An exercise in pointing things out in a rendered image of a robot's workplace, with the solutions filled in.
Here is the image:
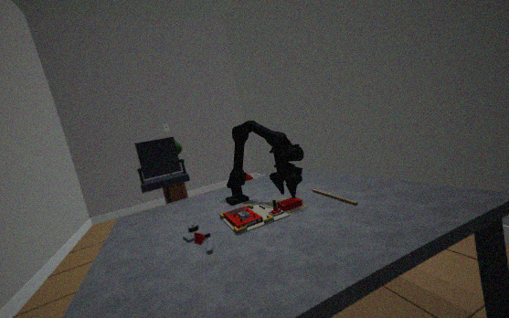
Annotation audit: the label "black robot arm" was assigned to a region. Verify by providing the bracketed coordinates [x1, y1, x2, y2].
[227, 121, 303, 199]

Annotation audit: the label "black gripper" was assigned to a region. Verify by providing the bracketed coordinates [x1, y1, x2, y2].
[270, 161, 302, 198]

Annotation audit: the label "small black toy wheel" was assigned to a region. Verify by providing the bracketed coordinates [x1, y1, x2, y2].
[188, 224, 199, 233]

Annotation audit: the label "tan thin rod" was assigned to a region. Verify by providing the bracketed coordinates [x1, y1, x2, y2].
[313, 189, 358, 206]

